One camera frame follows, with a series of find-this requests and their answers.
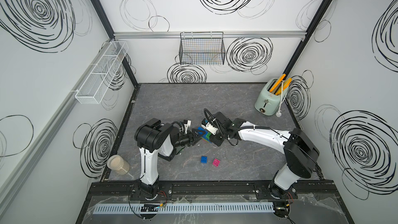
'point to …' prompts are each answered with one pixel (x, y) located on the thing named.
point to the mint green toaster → (267, 102)
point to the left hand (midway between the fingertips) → (203, 137)
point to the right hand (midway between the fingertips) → (212, 138)
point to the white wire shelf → (91, 90)
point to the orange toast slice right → (286, 83)
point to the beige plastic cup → (115, 162)
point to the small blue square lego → (204, 159)
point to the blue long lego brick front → (200, 128)
